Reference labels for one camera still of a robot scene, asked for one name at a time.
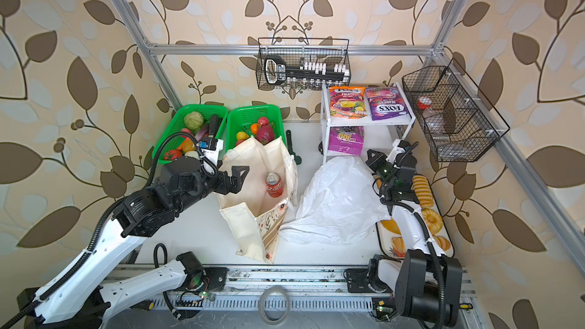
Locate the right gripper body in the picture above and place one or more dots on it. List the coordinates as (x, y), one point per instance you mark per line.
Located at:
(382, 168)

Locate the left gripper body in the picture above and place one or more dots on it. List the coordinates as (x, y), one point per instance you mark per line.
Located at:
(220, 184)

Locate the cream floral tote bag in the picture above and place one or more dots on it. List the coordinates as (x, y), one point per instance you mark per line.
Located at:
(254, 217)

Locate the red cola can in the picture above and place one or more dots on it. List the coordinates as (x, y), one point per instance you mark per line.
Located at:
(274, 185)

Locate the purple snack packet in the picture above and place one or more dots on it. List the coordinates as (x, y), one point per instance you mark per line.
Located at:
(347, 140)

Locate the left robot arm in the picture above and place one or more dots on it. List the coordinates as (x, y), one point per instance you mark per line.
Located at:
(77, 298)

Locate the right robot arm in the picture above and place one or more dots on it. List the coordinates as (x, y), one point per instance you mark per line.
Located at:
(426, 284)

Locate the yellow lemon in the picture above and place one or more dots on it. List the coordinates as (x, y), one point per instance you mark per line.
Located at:
(241, 136)

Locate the red tomato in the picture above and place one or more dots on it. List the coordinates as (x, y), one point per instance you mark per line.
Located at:
(172, 155)

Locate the plastic bottle red cap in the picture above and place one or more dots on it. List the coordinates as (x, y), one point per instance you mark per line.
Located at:
(433, 119)

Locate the dark green cucumber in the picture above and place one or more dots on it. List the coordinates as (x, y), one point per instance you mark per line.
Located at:
(214, 124)

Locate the pink dragon fruit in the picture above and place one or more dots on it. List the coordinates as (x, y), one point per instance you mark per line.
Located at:
(265, 134)

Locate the left green vegetable basket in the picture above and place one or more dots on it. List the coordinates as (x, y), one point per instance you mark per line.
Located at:
(206, 110)

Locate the right green fruit basket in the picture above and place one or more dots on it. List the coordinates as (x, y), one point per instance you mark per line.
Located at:
(240, 120)

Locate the white plastic bag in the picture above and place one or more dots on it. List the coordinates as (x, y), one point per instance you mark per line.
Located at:
(338, 207)

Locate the green cabbage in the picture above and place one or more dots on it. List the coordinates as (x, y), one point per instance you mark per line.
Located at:
(194, 121)

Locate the purple Fox's candy bag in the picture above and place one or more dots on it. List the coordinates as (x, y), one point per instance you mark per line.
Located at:
(386, 103)

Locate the orange snack bag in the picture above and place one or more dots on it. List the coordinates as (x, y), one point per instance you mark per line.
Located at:
(347, 102)

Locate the white two-tier shelf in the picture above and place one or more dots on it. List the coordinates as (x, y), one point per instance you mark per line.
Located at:
(379, 134)

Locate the tape roll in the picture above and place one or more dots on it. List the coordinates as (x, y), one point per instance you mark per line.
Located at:
(274, 305)

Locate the black tool set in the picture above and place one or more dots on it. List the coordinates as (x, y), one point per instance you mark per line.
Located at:
(276, 71)

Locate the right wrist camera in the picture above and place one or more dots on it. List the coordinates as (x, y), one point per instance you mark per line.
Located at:
(398, 147)

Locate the right black wire basket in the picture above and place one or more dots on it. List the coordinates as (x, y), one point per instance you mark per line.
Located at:
(472, 123)

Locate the black wire basket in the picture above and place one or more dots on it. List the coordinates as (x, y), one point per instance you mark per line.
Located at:
(472, 123)
(330, 50)

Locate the back black wire basket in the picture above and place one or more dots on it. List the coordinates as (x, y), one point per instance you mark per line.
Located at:
(330, 50)

